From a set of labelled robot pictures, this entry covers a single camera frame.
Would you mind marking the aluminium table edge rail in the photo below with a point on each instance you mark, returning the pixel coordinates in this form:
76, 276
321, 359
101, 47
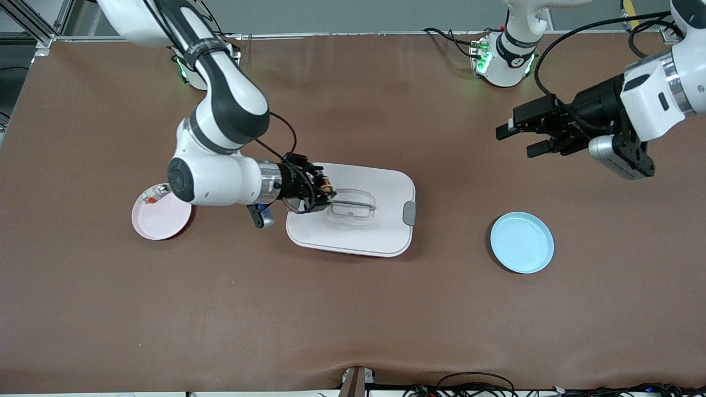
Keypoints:
358, 34

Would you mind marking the aluminium frame post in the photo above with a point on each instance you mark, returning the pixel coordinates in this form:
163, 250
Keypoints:
668, 36

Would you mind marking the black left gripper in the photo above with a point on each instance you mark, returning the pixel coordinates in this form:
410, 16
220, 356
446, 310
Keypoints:
595, 106

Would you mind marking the white lidded storage box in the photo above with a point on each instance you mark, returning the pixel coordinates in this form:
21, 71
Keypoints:
380, 231

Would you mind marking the orange and black switch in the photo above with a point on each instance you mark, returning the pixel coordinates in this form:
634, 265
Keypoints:
328, 187

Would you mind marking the light blue round plate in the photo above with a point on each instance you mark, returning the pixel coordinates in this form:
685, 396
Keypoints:
522, 242

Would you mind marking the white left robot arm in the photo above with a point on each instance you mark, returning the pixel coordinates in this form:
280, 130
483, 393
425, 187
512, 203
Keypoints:
656, 94

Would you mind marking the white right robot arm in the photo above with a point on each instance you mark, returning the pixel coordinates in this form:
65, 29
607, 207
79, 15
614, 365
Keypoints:
220, 182

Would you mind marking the red and silver switch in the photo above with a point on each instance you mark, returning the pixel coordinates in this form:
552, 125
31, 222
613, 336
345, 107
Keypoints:
154, 196

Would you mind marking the aluminium frame strut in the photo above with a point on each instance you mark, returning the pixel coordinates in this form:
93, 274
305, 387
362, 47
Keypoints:
43, 39

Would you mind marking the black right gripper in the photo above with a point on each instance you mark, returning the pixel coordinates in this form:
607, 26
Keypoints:
291, 183

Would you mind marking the pink round plate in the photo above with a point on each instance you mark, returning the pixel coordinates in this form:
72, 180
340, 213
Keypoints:
165, 220

